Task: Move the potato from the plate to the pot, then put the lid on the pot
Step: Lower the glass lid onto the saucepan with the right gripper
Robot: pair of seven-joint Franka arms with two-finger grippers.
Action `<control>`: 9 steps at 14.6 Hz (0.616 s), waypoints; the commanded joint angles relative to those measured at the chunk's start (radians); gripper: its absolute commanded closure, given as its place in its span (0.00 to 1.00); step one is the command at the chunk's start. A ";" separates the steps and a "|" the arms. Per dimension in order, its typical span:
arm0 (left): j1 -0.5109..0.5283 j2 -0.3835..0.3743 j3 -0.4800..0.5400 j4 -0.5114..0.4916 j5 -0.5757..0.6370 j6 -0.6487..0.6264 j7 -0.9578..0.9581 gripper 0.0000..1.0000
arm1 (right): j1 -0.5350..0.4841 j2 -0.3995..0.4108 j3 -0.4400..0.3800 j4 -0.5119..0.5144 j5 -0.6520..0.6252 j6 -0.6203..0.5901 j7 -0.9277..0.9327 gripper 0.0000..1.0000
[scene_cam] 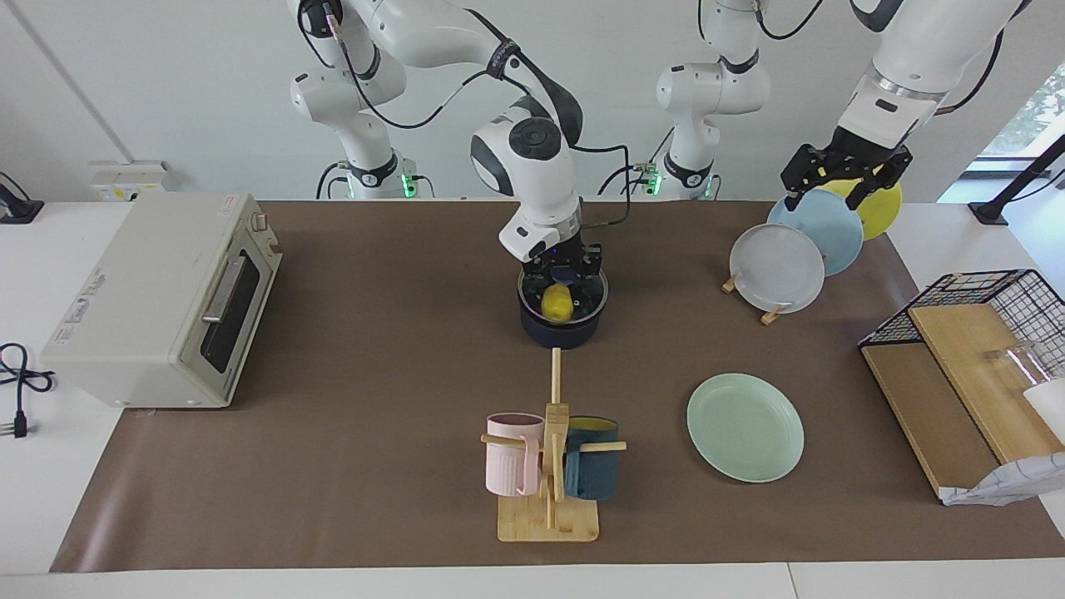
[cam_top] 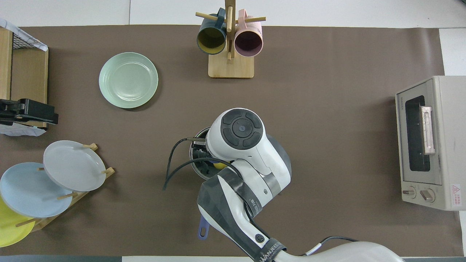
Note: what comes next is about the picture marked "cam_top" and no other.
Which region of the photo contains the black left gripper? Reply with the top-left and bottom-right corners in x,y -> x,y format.
0,99 -> 59,126

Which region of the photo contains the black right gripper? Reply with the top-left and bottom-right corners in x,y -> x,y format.
193,140 -> 212,163

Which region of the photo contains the grey plate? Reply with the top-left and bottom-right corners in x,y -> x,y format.
43,140 -> 107,192

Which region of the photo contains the light blue plate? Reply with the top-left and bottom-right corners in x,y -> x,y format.
0,162 -> 73,218

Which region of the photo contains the light green plate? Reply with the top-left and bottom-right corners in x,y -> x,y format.
98,52 -> 159,109

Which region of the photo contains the wooden plate rack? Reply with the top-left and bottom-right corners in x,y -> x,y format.
15,143 -> 115,233

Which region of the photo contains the yellow plate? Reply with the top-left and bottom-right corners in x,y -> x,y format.
0,196 -> 36,248

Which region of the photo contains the white crumpled plastic bag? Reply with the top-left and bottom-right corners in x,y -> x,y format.
0,123 -> 47,137
0,18 -> 48,52

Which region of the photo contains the light wooden board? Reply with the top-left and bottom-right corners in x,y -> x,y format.
0,27 -> 13,100

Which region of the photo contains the wooden mug tree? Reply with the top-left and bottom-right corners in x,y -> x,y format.
195,0 -> 266,79

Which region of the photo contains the dark teal mug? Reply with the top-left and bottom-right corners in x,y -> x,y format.
197,8 -> 228,55

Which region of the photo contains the pink ribbed mug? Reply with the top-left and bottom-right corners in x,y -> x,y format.
234,9 -> 264,57

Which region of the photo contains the brown table mat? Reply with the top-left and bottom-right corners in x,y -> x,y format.
0,25 -> 465,257

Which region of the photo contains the beige toaster oven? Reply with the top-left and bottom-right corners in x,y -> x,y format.
395,75 -> 466,211

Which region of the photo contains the black pot purple handle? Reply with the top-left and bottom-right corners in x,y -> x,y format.
189,126 -> 219,241

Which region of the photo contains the black wire basket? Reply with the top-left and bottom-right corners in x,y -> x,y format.
13,31 -> 41,50

